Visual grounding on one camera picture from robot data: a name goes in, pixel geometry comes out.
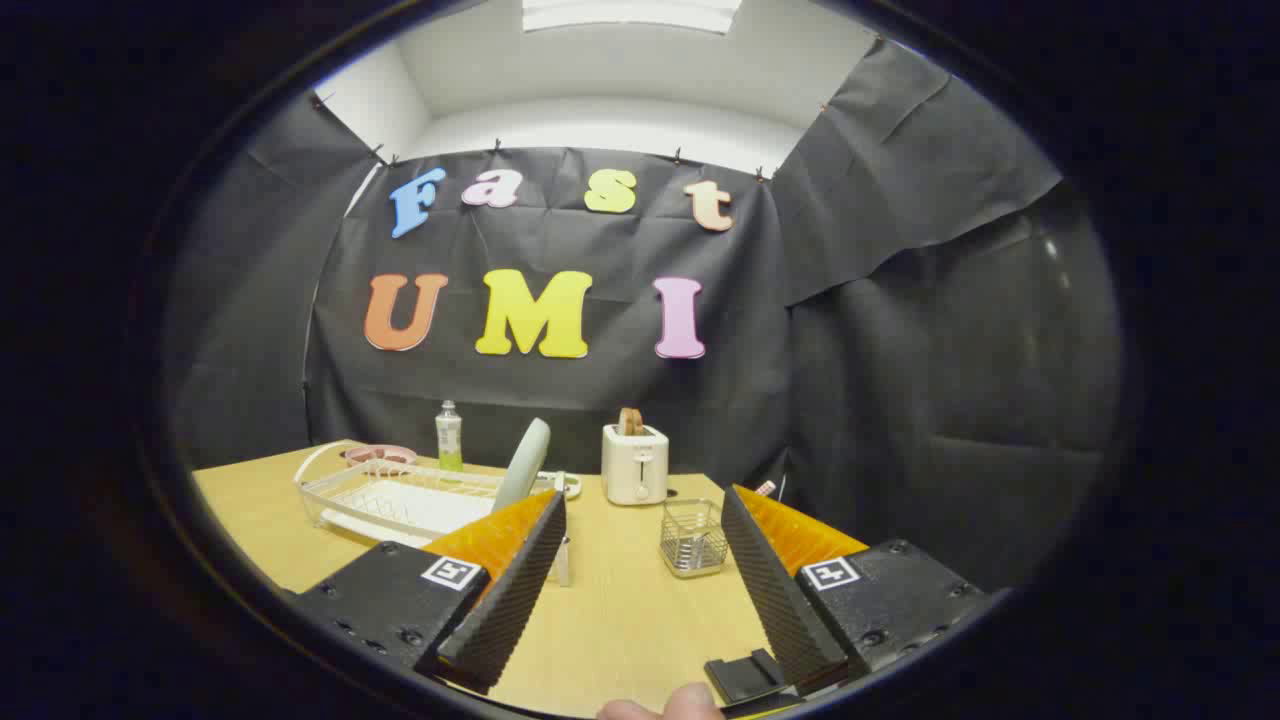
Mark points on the pale green plate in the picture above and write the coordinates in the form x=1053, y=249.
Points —
x=525, y=460

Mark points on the ceiling light panel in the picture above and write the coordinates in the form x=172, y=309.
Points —
x=630, y=14

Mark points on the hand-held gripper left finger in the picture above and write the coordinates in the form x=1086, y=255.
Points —
x=500, y=610

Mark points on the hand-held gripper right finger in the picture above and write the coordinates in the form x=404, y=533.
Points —
x=785, y=600

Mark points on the white toaster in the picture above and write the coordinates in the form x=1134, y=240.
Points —
x=635, y=470

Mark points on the clear bottle green liquid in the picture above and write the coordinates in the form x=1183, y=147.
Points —
x=449, y=445

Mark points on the brown toast slice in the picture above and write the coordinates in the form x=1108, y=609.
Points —
x=631, y=421

